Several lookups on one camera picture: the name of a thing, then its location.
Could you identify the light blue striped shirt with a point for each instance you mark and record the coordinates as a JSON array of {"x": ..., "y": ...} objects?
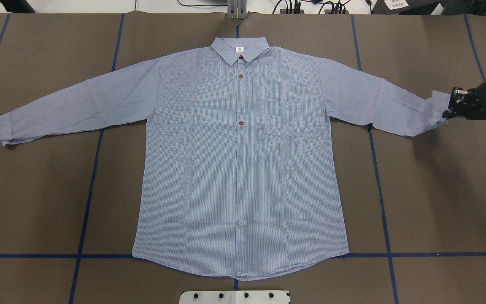
[{"x": 239, "y": 178}]

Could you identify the aluminium frame post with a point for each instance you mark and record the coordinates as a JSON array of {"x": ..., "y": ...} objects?
[{"x": 237, "y": 9}]

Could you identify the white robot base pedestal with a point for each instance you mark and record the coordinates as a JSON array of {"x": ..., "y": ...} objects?
[{"x": 236, "y": 297}]

